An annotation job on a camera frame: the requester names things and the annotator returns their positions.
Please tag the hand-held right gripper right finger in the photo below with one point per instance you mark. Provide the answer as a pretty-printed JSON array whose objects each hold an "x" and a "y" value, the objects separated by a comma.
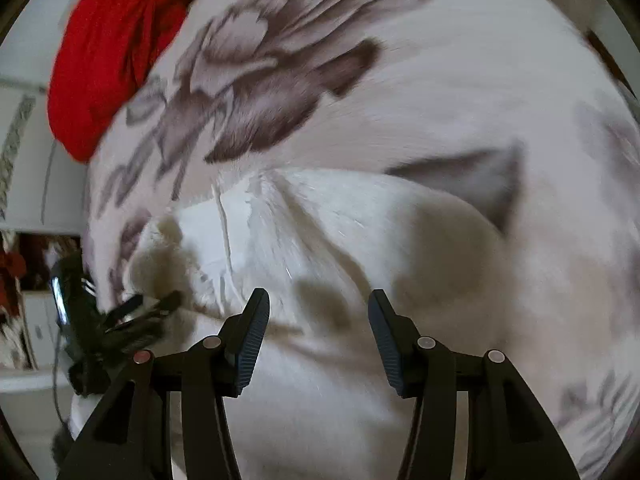
[{"x": 386, "y": 332}]

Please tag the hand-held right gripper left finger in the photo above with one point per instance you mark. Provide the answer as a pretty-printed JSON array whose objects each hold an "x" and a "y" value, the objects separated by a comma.
[{"x": 252, "y": 330}]

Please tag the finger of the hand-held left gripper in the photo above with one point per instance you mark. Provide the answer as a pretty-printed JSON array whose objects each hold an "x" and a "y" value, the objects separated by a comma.
[
  {"x": 127, "y": 306},
  {"x": 157, "y": 306}
]

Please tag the white garment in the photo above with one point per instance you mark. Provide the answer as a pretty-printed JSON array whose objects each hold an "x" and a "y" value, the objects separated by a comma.
[{"x": 320, "y": 260}]

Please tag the red floral printed cloth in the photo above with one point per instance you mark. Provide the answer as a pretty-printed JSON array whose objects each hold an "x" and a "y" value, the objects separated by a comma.
[{"x": 30, "y": 280}]

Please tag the white grey floral blanket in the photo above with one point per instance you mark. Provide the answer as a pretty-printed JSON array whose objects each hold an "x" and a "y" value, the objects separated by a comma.
[{"x": 450, "y": 85}]

